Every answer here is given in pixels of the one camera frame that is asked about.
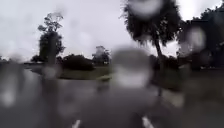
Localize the small distant tree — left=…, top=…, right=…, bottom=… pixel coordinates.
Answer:
left=91, top=45, right=111, bottom=66

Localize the green grass area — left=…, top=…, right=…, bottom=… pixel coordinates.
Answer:
left=56, top=65, right=114, bottom=81

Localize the dark round bush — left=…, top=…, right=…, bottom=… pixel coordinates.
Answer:
left=60, top=54, right=95, bottom=72

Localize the wet grey paved path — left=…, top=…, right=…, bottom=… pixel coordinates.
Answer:
left=0, top=64, right=224, bottom=128

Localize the palm tree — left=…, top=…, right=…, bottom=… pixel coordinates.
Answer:
left=122, top=0, right=183, bottom=73

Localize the tall dark tree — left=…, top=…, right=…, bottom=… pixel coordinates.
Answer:
left=31, top=12, right=66, bottom=64

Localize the robot's own part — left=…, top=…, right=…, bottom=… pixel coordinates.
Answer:
left=141, top=115, right=155, bottom=128
left=71, top=119, right=82, bottom=128

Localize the dark trees mass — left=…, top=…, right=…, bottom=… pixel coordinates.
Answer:
left=176, top=3, right=224, bottom=71

